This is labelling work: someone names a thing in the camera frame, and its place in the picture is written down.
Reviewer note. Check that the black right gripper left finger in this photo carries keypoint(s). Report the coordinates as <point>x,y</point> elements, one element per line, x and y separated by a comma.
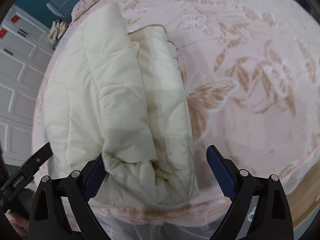
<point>48,219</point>

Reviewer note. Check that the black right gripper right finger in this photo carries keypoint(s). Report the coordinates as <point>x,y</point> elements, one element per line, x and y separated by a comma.
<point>272,217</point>

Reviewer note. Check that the cream quilted jacket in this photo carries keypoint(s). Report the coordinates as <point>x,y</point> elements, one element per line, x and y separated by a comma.
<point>120,96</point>

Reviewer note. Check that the person's left hand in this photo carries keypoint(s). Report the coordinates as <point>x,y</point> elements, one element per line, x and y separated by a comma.
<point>20,224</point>

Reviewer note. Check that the white panelled wardrobe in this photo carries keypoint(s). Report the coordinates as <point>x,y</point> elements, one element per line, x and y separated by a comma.
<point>25,55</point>

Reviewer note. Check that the cream tassel bundle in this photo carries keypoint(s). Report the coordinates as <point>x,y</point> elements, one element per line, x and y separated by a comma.
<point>57,30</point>

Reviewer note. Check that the pink floral bedspread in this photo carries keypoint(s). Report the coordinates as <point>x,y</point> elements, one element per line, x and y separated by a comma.
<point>250,70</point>

